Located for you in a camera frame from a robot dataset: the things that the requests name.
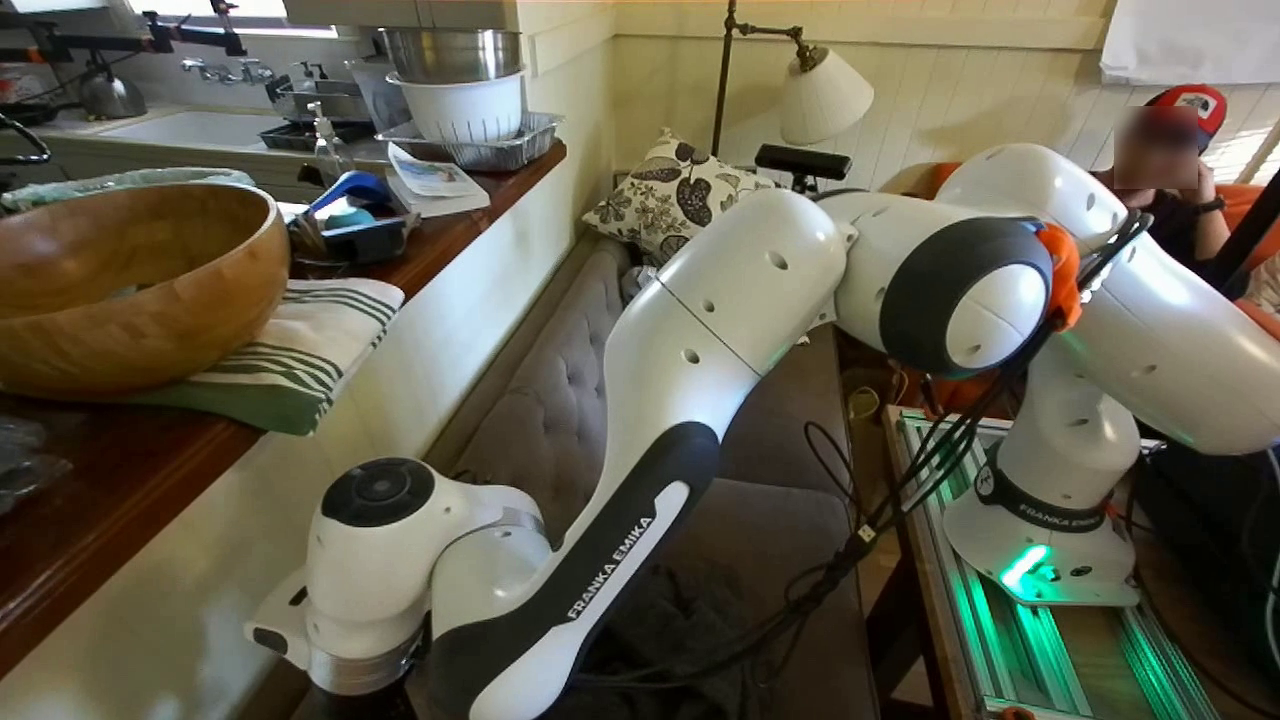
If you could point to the aluminium frame robot table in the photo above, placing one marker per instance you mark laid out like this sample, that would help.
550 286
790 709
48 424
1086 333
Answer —
1012 653

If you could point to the dark wooden counter top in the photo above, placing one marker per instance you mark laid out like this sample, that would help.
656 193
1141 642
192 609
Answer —
123 483

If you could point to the chrome kitchen faucet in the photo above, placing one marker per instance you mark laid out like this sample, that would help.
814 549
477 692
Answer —
308 93

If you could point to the white window blind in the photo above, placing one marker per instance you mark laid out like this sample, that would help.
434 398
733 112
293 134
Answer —
1186 41

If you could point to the brown tufted sofa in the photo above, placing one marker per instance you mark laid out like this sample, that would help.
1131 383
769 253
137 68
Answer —
555 387

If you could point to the black tray with blue lid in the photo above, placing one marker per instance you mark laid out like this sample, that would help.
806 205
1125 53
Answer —
353 212

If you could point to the black stereo camera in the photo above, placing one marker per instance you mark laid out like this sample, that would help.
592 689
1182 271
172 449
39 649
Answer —
803 163

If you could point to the person with red cap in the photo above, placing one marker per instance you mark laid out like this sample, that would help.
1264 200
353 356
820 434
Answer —
1182 112

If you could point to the white folded paper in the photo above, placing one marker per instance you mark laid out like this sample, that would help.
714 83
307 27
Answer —
434 185

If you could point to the floor lamp with white shade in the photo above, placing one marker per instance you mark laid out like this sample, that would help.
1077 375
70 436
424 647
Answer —
827 93

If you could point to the beige floral pillow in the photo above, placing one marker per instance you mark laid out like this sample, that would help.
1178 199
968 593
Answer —
666 200

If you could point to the black bag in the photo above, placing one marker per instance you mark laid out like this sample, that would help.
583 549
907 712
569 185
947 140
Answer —
1213 561

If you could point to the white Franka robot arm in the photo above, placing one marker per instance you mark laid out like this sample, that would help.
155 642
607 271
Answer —
720 304

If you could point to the green striped white towel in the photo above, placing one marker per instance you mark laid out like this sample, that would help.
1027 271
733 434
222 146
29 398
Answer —
293 361

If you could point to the dark grey crumpled blanket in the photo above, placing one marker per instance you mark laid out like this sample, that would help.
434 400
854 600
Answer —
704 642

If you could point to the stainless steel pot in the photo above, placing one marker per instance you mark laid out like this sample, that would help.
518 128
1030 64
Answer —
453 50

